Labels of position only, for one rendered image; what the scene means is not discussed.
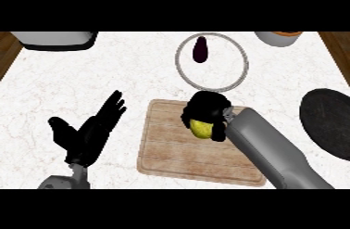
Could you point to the yellow-green pear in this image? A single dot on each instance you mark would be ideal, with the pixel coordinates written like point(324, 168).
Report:
point(201, 129)

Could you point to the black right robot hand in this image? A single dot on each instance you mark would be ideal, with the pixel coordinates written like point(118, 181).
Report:
point(207, 107)

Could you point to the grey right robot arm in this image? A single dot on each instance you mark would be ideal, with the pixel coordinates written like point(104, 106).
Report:
point(274, 149)

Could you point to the white plate with grey rim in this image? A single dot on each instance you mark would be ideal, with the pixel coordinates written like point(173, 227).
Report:
point(219, 75)

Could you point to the dark purple eggplant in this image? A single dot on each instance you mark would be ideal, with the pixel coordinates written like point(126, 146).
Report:
point(200, 50)

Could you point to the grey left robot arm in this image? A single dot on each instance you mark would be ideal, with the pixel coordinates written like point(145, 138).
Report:
point(68, 178)

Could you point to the grey cup with orange rim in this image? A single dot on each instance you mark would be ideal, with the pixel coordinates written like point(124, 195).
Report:
point(279, 38)

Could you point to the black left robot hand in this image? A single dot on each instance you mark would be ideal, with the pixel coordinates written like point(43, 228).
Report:
point(93, 127)

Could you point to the dark grey pan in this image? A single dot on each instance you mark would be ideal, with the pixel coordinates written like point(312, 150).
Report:
point(328, 121)

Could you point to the wooden cutting board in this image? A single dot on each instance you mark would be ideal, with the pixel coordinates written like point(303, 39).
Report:
point(182, 149)

